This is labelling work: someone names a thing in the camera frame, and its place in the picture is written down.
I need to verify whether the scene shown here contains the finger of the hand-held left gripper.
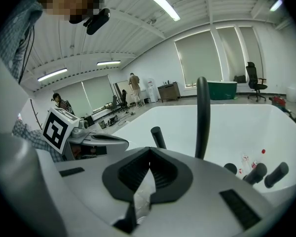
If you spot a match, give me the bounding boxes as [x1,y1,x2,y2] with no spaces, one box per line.
[89,133,130,155]

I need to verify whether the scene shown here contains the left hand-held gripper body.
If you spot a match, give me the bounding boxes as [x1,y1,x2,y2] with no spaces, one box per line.
[41,107,108,161]

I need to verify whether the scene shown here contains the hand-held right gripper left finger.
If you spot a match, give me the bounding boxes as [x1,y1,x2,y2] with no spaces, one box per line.
[54,146,151,237]

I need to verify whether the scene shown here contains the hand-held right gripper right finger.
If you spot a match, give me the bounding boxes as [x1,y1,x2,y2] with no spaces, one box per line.
[137,146,275,237]

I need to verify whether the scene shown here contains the person's left forearm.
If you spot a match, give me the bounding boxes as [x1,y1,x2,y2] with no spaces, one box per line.
[11,119,65,163]

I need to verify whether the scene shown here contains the green bathtub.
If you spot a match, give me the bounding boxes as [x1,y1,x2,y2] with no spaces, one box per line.
[207,80,238,101]

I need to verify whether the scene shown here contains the person's head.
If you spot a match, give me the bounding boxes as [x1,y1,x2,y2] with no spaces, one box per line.
[37,0,107,24]

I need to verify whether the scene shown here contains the thin dark coat stand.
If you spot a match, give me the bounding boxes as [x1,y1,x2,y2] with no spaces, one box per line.
[30,98,43,130]

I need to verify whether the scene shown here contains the black monitor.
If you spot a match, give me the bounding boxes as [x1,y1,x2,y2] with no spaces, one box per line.
[84,115,96,128]

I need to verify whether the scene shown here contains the grey window roller blind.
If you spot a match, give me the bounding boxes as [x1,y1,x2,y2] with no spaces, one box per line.
[81,75,113,113]
[53,81,92,119]
[216,26,248,81]
[238,26,264,81]
[174,30,223,88]

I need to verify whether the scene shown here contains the black low office chair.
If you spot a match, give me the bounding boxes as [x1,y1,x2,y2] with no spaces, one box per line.
[111,89,129,115]

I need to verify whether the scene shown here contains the framed leaning board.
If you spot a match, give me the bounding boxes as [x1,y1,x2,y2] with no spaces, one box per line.
[112,79,132,106]

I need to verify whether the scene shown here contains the long ceiling light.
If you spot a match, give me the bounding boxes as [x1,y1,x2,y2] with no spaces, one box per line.
[148,0,182,22]
[269,0,284,12]
[37,68,68,82]
[96,60,122,67]

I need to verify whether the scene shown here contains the white water dispenser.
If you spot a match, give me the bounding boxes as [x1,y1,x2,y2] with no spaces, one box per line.
[147,78,159,103]

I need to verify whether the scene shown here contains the brown wooden cabinet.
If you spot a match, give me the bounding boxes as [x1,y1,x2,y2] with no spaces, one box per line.
[157,81,181,103]

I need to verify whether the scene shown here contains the black curved tub spout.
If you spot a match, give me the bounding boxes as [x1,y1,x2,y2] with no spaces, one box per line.
[194,76,211,160]

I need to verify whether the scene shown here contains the person's plaid shirt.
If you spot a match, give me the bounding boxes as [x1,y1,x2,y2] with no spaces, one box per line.
[0,0,57,81]

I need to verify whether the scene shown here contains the red machine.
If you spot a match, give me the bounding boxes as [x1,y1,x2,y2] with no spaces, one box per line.
[269,95,287,108]

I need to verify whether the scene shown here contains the black high-back office chair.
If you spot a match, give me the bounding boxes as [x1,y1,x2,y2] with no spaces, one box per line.
[245,61,268,103]

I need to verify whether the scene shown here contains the white bucket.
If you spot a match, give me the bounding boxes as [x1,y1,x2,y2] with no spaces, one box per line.
[286,86,296,103]

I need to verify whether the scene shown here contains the black camera cable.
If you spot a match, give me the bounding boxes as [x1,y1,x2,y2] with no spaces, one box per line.
[18,25,36,84]

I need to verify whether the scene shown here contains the black head-mounted camera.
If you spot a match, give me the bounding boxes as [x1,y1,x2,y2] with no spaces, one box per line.
[83,7,111,36]

